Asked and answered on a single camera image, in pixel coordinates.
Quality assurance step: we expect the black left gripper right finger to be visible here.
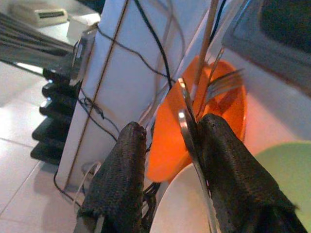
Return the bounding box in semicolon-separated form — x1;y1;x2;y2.
197;113;308;233

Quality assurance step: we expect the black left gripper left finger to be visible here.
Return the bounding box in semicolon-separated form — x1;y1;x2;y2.
77;121;148;233

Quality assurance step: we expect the light green plastic plate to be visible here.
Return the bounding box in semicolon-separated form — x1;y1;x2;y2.
254;142;311;233

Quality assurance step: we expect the white bowl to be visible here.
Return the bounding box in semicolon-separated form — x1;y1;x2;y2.
150;164;214;233

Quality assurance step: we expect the orange plastic bowl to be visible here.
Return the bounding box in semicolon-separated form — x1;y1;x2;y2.
146;55;249;183

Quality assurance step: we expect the metal fork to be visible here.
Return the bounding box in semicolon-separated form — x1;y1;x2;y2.
196;68;245;117

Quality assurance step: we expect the wooden chopstick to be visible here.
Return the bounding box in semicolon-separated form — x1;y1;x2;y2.
191;0;220;98

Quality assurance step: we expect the stainless steel sink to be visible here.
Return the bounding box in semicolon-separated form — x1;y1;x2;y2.
222;0;311;94

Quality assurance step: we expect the black power cable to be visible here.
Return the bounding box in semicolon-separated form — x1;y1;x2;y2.
134;0;176;86

